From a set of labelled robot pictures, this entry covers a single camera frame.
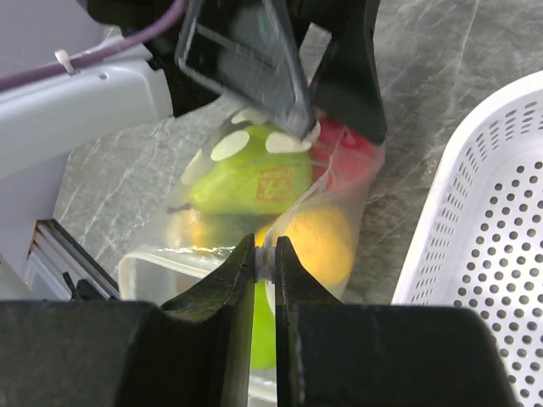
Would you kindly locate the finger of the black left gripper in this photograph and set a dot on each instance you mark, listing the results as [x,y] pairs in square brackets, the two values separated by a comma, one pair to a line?
[345,85]

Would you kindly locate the white perforated plastic basket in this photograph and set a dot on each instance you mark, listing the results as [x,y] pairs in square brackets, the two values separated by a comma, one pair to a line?
[478,241]

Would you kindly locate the red apple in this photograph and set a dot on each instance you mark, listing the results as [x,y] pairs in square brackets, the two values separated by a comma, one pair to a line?
[347,157]

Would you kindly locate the yellow pear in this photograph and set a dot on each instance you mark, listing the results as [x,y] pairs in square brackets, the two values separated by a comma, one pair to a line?
[322,237]

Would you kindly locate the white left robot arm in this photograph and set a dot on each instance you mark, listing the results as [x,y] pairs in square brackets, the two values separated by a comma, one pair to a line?
[54,108]

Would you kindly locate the green apple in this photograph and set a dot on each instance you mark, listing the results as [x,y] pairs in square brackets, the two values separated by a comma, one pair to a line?
[255,170]
[263,343]

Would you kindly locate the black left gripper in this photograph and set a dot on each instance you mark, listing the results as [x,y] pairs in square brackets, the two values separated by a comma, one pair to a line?
[243,49]

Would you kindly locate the clear polka dot zip bag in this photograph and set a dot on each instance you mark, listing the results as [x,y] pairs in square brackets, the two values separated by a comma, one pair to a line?
[156,272]

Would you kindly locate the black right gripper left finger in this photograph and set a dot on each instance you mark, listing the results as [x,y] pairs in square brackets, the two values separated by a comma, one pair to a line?
[193,350]

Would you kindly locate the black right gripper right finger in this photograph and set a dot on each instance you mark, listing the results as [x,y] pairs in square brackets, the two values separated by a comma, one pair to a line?
[335,354]

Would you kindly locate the aluminium rail frame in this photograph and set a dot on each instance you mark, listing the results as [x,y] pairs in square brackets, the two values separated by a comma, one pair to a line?
[59,268]

